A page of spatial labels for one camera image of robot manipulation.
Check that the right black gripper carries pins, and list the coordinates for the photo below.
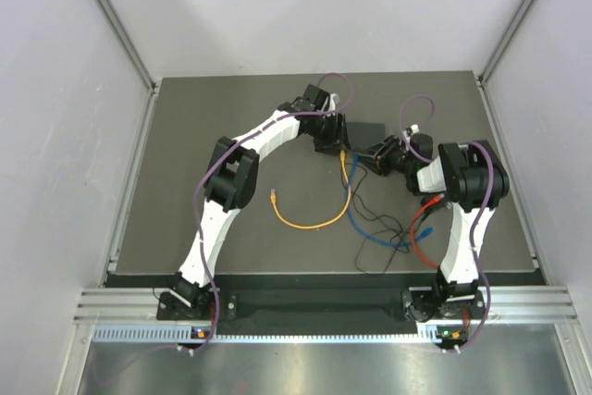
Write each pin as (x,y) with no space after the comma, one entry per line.
(387,147)

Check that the black network switch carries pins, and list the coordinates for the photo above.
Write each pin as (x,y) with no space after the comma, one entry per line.
(365,134)

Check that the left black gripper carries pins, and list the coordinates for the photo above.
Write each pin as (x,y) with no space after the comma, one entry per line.
(326,143)

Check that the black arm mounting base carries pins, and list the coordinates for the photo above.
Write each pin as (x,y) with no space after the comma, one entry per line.
(332,312)

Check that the black power adapter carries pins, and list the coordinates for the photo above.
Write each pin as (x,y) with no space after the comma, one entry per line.
(432,208)

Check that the aluminium frame rail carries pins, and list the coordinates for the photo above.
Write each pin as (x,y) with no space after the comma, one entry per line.
(510,305)

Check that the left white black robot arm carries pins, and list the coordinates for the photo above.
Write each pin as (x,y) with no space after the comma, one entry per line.
(230,180)

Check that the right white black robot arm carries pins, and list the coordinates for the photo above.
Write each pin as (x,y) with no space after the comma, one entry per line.
(471,179)

